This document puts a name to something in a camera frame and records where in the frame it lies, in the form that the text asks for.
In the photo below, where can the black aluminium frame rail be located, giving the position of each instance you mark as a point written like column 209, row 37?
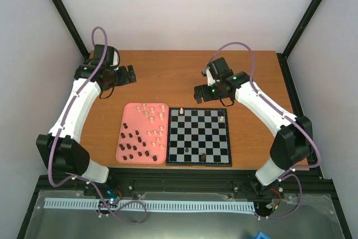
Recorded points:
column 134, row 181

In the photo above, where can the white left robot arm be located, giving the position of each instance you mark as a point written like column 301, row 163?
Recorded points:
column 60, row 149

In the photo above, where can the black white chess board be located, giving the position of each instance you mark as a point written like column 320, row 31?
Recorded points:
column 201, row 131

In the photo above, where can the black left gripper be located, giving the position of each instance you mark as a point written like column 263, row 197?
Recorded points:
column 125, row 78

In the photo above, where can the light blue cable duct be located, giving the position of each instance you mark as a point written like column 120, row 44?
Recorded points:
column 153, row 206

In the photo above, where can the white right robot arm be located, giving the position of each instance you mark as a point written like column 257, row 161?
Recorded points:
column 293, row 141

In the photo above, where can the pink plastic tray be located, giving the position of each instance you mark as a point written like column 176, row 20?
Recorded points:
column 142, row 149

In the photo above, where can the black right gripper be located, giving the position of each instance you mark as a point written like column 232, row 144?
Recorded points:
column 206, row 97

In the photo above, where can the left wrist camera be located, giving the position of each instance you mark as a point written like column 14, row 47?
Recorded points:
column 111, row 59

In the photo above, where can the blue plastic object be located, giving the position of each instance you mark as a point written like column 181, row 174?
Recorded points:
column 260, row 235

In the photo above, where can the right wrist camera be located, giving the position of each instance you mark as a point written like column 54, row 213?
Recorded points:
column 217, row 71

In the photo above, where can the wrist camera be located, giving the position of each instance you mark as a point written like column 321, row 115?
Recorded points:
column 217, row 71
column 111, row 59

